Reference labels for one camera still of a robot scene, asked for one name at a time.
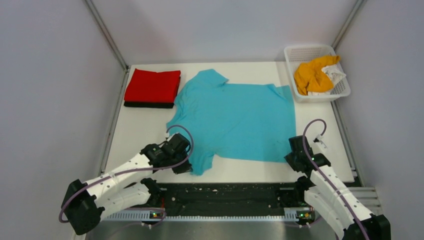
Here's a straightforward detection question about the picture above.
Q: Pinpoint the teal t shirt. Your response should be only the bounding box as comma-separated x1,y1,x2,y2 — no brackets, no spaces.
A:
166,69,297,176

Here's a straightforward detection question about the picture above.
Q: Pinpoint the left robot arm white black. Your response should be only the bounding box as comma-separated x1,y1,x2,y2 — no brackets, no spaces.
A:
59,133,194,236

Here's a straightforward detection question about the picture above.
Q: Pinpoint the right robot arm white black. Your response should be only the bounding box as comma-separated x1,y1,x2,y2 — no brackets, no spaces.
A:
284,136,392,240

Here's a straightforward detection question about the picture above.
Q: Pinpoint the folded red t shirt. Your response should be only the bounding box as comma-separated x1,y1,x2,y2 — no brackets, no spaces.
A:
124,69,181,104

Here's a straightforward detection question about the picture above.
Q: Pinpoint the orange t shirt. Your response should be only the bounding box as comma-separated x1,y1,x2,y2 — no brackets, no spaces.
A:
294,55,341,96

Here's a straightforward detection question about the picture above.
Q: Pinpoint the white plastic basket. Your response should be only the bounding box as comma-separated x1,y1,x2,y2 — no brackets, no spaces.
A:
284,44,351,103

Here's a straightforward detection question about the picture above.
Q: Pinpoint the white t shirt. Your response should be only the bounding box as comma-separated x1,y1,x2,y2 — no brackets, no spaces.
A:
321,64,347,87

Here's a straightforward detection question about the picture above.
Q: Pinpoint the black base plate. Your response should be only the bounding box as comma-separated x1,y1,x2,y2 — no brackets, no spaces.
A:
144,183,306,217

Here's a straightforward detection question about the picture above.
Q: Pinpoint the white cable duct strip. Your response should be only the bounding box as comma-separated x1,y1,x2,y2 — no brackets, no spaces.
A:
104,210,299,222

